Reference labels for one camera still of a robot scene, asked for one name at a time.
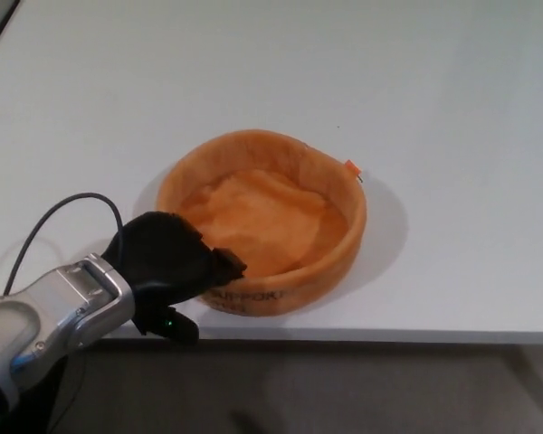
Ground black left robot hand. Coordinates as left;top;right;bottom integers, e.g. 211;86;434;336
101;210;248;347

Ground orange plush plate with print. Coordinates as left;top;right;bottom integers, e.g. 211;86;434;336
157;128;368;318

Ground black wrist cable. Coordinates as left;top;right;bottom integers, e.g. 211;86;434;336
3;192;126;297

